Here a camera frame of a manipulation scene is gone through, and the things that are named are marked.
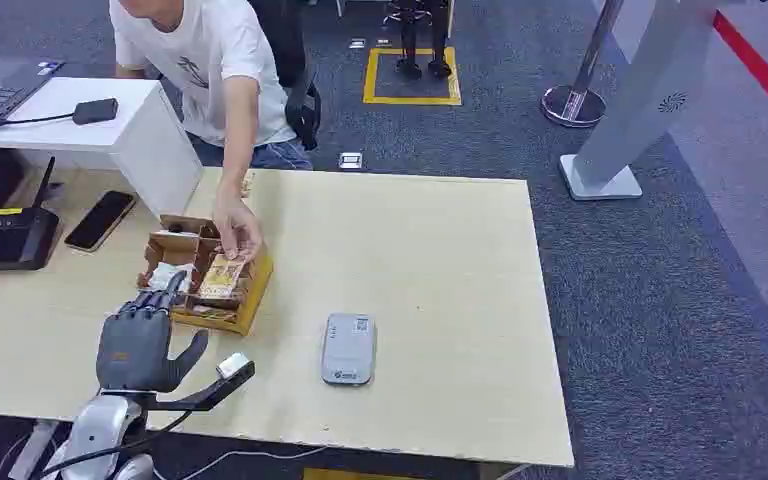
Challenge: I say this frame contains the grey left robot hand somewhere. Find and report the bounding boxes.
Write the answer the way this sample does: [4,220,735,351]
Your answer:
[95,270,210,395]

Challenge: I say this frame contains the yellow printed card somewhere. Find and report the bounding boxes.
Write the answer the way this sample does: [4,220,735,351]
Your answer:
[196,252,248,301]

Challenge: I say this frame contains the white printed card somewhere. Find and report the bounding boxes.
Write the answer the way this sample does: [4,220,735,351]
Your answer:
[146,262,195,295]

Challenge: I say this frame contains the brown printed card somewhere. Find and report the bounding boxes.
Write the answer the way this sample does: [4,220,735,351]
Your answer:
[190,303,241,324]

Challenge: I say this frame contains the wooden card box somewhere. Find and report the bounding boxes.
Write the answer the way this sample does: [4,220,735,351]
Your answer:
[136,213,275,337]

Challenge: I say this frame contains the black smartphone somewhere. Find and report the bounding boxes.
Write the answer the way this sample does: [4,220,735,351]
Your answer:
[63,190,138,254]

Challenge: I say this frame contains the person's hand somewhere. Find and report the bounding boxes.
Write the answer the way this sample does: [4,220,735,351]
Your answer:
[211,195,265,264]

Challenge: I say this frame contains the black router with antenna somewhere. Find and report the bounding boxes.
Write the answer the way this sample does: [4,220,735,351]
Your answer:
[0,156,62,276]

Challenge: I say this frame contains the grey card reader device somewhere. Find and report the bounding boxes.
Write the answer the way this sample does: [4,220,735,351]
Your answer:
[320,312,378,388]

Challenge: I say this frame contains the black power adapter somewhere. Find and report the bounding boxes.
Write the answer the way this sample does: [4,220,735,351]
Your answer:
[71,97,120,127]

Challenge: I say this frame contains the person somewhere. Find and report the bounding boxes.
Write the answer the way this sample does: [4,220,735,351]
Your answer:
[108,0,316,171]

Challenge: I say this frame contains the black office chair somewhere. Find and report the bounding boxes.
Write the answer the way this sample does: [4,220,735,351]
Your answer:
[248,0,323,152]

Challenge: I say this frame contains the black robot legs on stand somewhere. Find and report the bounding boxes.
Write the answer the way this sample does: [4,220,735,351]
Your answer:
[382,0,456,81]

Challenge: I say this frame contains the white floor stand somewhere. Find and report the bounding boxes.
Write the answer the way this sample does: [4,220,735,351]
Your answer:
[558,0,724,203]

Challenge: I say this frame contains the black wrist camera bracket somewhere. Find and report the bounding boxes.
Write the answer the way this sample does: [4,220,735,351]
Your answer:
[137,361,257,413]

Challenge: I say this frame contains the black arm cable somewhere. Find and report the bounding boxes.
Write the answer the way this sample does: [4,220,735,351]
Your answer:
[31,410,194,480]

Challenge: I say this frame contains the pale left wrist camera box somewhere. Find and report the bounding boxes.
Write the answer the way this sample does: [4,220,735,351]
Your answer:
[216,352,253,381]

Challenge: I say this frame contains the white cable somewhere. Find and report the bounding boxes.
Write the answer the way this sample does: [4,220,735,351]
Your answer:
[152,445,330,480]

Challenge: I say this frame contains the yellow floor tape frame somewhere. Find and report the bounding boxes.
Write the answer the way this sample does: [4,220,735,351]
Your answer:
[362,45,463,107]
[301,467,426,480]

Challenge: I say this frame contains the black adapter cable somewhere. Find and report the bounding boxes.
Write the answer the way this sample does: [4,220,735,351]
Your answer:
[0,112,75,129]

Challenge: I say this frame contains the chrome stanchion post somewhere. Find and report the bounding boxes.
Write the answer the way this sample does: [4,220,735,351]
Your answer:
[540,0,626,129]

